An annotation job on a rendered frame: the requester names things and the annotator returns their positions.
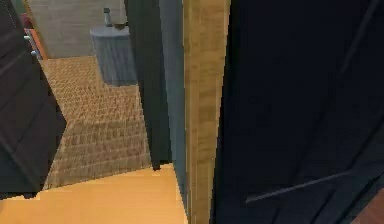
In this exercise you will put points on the orange chest of drawers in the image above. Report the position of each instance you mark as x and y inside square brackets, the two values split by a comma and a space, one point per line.
[36, 43]

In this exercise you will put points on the dark room door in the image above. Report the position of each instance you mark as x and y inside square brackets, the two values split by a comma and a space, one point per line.
[300, 100]

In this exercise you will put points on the grey bottle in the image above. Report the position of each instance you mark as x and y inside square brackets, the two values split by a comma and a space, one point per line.
[107, 17]

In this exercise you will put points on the dark wooden cabinet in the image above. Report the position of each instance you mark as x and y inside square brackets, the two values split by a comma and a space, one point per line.
[23, 116]

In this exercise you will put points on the grey round covered table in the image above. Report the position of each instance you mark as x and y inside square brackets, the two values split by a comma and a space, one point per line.
[115, 56]

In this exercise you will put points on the dark bowl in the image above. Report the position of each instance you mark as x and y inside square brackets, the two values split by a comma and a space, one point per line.
[120, 25]

